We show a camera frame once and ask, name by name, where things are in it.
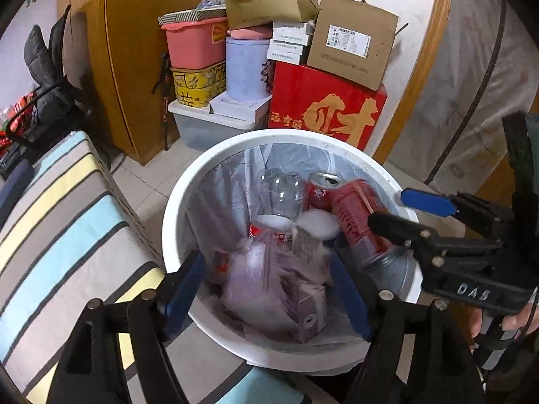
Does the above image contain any brown cardboard box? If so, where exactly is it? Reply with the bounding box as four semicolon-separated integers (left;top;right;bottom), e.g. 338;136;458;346
307;0;409;91

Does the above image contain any clear storage box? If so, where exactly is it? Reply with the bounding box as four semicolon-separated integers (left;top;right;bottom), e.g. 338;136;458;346
168;99;257;152

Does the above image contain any black strap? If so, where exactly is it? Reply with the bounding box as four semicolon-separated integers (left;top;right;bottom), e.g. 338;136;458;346
152;50;173;152

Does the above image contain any person's right hand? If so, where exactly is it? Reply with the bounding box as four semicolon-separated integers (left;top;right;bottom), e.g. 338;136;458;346
469;292;539;340

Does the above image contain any red patterned bag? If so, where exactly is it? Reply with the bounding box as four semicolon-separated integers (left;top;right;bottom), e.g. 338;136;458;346
0;90;40;135

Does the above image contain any flat patterned box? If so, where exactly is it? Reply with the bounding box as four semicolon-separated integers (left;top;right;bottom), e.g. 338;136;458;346
158;6;228;26

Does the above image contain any translucent plastic bin liner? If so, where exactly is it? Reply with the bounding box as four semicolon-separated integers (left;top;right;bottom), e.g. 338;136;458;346
185;143;405;346

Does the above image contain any pink round lid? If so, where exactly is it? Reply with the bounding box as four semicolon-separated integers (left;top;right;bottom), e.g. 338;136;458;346
227;25;274;40

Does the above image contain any pink plastic box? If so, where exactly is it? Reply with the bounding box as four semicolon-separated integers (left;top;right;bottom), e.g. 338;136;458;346
162;18;230;70

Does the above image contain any grey chair cushion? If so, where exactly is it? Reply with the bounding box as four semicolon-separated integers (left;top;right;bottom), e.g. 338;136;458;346
23;25;64;89

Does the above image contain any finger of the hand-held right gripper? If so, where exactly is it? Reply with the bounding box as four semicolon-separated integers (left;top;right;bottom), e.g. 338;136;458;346
400;188;515;238
368;211;503;268

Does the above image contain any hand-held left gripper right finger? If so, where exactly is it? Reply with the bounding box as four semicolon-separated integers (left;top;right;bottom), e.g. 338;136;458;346
329;252;485;404

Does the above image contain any white foam net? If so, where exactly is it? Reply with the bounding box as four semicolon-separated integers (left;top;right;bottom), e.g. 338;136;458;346
295;209;341;240

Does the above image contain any flat white box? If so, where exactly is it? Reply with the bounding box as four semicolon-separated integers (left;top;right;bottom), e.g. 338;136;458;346
209;92;272;124

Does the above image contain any pink drink carton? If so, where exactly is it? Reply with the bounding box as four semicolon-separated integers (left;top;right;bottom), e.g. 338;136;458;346
280;278;329;343

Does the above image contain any black office chair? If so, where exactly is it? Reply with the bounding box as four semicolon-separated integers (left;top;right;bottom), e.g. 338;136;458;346
0;4;93;177

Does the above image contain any yellow patterned box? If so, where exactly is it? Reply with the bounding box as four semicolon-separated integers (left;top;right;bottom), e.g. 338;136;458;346
169;61;228;109

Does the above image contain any white round trash bin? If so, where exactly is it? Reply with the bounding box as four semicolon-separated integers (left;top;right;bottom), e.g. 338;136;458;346
161;128;424;373

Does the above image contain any clear bottle with red label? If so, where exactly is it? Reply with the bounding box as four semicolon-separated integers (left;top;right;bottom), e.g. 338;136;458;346
248;167;306;257

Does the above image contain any dark blue glasses case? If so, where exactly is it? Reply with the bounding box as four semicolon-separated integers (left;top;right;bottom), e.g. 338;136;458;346
0;160;34;224

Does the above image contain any red gift box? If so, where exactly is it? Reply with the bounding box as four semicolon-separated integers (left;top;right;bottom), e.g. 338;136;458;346
267;61;388;154

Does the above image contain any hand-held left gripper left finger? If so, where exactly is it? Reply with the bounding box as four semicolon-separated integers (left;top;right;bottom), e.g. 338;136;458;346
45;250;206;404

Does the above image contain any wooden wardrobe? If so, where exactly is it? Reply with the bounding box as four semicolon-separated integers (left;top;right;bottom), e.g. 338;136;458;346
57;0;220;167

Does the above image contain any wooden door frame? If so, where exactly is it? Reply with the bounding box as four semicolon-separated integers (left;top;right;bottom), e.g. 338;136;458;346
373;0;455;165

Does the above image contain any lavender cylindrical box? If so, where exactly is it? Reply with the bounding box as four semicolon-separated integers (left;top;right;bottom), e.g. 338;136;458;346
225;37;274;102

